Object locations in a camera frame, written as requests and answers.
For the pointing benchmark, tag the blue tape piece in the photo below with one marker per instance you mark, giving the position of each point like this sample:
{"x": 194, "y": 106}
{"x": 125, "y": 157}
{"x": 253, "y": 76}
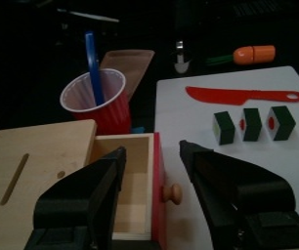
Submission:
{"x": 138, "y": 130}

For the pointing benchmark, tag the wooden drawer with red front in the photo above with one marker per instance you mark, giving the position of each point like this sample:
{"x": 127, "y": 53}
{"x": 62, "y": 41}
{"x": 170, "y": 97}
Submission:
{"x": 134, "y": 195}

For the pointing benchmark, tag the light wooden box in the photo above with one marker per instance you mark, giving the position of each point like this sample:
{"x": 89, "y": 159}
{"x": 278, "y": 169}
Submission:
{"x": 34, "y": 146}

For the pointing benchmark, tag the white cutting board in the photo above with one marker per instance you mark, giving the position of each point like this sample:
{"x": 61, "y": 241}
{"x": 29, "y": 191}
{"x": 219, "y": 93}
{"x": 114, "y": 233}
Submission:
{"x": 191, "y": 123}

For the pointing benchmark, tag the brown wooden spatula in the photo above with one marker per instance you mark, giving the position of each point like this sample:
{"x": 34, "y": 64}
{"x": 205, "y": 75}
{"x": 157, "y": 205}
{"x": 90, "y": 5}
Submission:
{"x": 134, "y": 65}

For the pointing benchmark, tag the blue drinking straw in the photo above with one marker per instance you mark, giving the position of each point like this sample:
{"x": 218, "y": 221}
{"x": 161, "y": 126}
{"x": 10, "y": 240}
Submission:
{"x": 93, "y": 58}

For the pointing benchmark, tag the red plastic toy knife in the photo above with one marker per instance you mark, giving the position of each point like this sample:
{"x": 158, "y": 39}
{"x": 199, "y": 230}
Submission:
{"x": 226, "y": 96}

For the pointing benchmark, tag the red plastic cup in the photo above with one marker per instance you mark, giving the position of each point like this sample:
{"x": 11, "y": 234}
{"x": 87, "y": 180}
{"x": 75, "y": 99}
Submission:
{"x": 113, "y": 114}

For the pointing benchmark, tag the orange toy carrot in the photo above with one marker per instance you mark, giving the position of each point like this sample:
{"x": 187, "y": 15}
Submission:
{"x": 255, "y": 54}

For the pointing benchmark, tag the green sushi piece red centre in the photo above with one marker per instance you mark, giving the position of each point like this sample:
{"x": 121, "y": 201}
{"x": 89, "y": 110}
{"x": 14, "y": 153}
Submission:
{"x": 226, "y": 128}
{"x": 285, "y": 123}
{"x": 254, "y": 125}

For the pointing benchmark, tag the thin white stick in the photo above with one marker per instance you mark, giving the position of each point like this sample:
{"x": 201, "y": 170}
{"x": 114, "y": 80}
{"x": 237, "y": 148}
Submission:
{"x": 90, "y": 15}

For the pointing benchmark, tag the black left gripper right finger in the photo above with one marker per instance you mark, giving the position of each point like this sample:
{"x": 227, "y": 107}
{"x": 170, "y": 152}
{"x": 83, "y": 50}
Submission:
{"x": 251, "y": 201}

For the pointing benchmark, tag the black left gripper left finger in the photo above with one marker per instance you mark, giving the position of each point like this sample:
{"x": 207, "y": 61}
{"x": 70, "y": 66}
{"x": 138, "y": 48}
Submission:
{"x": 78, "y": 208}

